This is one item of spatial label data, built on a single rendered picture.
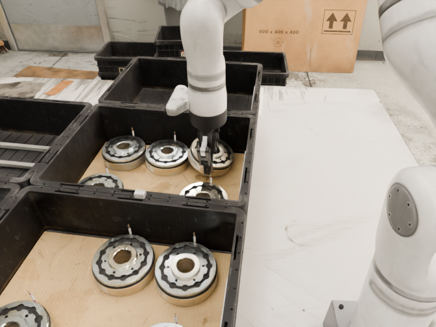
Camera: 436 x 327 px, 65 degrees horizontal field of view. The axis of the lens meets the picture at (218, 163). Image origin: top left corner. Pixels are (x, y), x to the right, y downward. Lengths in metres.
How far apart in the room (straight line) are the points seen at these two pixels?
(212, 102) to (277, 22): 2.70
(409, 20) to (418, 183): 0.17
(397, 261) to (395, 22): 0.27
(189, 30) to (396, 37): 0.29
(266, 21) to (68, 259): 2.88
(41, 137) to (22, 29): 3.19
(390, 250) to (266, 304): 0.35
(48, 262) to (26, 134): 0.45
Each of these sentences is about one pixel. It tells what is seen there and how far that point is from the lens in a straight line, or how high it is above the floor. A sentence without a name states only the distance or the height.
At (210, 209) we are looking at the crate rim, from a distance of 0.58.
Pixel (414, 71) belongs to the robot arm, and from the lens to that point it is 0.44.
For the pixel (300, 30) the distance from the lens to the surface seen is 3.34.
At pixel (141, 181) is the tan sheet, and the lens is 0.79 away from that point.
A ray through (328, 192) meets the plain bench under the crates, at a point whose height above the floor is 0.70.
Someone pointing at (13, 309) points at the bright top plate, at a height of 0.86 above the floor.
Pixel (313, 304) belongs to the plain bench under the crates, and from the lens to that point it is 0.76.
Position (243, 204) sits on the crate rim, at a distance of 0.59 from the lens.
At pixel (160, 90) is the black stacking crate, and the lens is 1.15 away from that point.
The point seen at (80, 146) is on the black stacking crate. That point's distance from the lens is 0.83.
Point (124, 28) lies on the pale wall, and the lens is 3.74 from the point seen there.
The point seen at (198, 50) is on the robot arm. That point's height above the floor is 1.14.
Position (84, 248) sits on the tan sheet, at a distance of 0.69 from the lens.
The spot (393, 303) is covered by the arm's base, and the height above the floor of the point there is 0.94.
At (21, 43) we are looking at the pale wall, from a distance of 4.24.
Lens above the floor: 1.35
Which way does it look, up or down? 39 degrees down
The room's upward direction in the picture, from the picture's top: straight up
